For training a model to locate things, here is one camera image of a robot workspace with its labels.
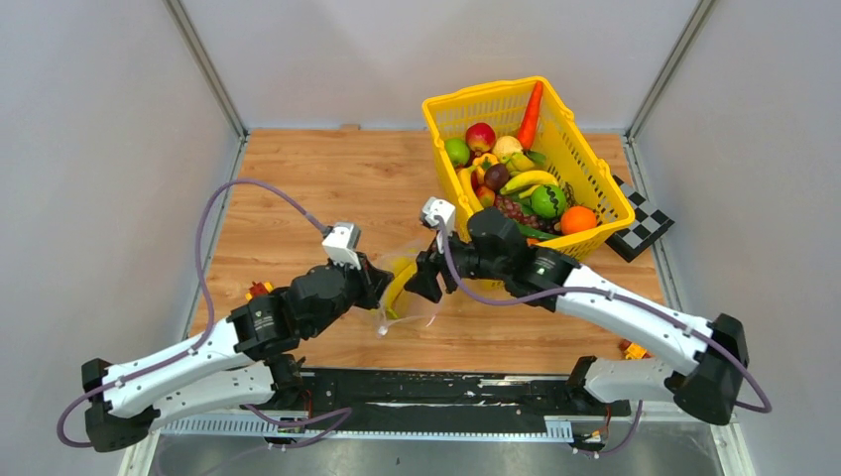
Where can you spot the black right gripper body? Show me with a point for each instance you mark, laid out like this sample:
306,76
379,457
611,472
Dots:
463,257

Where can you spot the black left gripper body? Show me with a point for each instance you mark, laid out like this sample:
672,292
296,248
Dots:
349,298

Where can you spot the yellow banana bunch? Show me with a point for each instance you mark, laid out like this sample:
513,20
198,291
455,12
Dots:
402,269

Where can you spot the clear zip top bag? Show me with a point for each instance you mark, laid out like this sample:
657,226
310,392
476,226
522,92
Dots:
396,305

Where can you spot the beige lemon fruit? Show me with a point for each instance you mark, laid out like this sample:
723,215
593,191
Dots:
506,146

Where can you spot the orange fruit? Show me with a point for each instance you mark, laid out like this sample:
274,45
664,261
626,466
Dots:
577,219

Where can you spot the orange carrot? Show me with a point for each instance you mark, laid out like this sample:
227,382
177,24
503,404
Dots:
529,124

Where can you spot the yellow plastic basket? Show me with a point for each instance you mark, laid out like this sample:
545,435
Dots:
502,104

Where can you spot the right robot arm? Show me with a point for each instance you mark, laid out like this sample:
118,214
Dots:
697,363

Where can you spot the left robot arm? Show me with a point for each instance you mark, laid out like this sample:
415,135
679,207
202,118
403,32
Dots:
245,359

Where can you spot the small red peach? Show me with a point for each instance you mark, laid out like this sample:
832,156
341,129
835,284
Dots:
486,196

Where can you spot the purple grapes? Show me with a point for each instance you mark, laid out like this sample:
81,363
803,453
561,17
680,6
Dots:
519,212

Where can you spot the red green toy block car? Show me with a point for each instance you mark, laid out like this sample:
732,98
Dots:
258,289

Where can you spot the green cucumber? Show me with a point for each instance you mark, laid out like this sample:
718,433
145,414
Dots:
532,233

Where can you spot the dark purple passion fruit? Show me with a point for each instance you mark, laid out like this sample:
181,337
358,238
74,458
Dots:
496,177

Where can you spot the yellow bell pepper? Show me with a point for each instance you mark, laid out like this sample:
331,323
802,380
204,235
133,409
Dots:
483,163

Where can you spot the small watermelon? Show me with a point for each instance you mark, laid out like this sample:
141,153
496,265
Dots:
548,201

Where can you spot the green apple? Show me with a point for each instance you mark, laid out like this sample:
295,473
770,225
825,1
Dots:
458,152

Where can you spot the red apple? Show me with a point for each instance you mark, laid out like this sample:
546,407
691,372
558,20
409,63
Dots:
480,138

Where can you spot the checkerboard calibration board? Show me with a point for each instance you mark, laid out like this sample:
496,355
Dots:
649,225

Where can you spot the yellow orange toy block car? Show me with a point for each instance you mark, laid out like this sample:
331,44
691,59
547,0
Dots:
633,351

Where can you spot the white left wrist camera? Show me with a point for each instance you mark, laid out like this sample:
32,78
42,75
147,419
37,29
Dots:
340,244

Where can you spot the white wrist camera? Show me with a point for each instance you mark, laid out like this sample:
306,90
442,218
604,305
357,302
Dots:
437,213
340,244

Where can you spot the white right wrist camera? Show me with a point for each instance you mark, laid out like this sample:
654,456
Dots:
437,213

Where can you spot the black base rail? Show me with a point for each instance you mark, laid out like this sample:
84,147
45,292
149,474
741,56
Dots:
441,402

